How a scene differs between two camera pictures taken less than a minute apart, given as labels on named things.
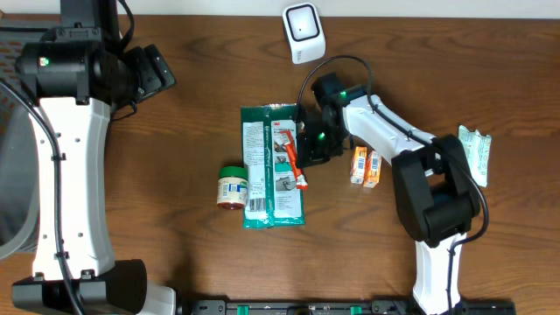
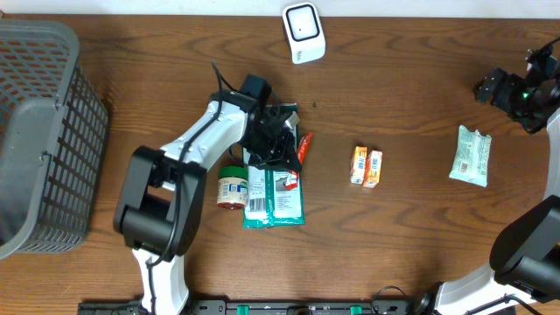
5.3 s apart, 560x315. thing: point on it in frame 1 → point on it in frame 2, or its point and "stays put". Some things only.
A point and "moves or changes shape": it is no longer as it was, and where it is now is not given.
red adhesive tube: (301, 182) moves or changes shape
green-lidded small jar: (232, 186) stays put
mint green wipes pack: (477, 150) stays put
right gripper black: (308, 155) → (510, 82)
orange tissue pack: (359, 155) stays put
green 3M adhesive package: (271, 197) stays put
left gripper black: (159, 76) → (285, 150)
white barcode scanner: (303, 26) stays put
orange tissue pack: (372, 170) stays put
